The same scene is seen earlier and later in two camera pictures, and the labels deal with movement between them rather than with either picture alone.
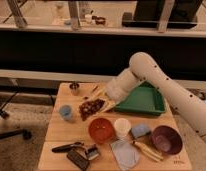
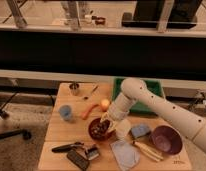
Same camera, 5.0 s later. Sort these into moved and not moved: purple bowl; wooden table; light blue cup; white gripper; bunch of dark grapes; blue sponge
Moved: bunch of dark grapes; white gripper
Not moved: light blue cup; wooden table; blue sponge; purple bowl
